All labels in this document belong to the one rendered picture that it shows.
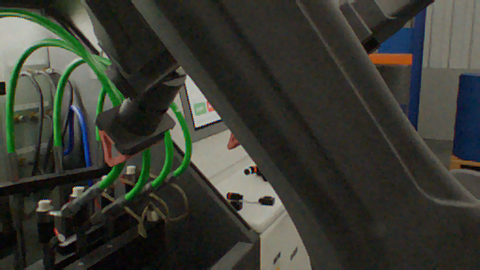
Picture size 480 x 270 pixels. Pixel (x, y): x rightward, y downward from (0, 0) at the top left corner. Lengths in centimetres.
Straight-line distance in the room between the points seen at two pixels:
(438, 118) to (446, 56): 86
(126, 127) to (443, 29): 660
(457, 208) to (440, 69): 689
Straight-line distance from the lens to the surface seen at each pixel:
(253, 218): 107
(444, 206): 17
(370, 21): 63
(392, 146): 16
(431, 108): 712
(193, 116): 125
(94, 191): 76
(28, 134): 120
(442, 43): 710
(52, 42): 89
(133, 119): 63
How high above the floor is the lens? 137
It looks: 11 degrees down
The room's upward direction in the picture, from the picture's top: straight up
